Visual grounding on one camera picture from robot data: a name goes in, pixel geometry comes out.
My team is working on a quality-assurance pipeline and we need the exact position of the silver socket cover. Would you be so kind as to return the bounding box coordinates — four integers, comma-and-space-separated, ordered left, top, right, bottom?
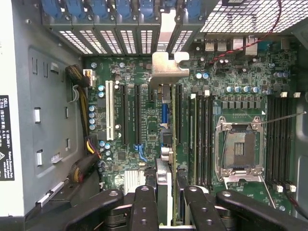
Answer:
222, 174, 277, 210

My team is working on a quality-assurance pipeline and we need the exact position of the silver chipset heatsink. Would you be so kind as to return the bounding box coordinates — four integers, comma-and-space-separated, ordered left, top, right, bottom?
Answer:
124, 169, 146, 193

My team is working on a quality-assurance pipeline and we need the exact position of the CPU socket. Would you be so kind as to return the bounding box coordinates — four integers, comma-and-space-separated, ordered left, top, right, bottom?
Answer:
215, 115, 265, 180

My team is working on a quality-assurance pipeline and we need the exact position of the open black PC case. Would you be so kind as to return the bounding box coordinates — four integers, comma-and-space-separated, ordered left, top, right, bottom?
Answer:
0, 0, 308, 231

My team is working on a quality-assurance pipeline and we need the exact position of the white expansion slot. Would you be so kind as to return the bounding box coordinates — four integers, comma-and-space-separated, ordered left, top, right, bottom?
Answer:
105, 80, 114, 141

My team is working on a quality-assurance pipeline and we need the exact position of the thin metal locking lever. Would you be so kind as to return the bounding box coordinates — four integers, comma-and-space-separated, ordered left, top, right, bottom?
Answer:
262, 111, 308, 126

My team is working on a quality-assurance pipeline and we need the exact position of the green motherboard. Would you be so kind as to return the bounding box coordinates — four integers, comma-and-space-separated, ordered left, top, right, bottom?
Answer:
83, 36, 299, 217

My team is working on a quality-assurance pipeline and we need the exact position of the blue expansion slot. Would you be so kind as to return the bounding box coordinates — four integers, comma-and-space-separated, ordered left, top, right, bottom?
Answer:
162, 103, 173, 128

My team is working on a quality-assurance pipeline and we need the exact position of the black looped wire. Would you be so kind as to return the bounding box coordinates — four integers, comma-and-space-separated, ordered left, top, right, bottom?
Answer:
286, 190, 308, 219

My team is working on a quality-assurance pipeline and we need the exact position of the black yellow power wire bundle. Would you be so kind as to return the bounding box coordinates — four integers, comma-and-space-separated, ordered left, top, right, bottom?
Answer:
65, 64, 103, 184

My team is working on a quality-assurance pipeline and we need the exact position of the red black twisted wire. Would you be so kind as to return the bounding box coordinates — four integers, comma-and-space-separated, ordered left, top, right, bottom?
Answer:
208, 0, 282, 65

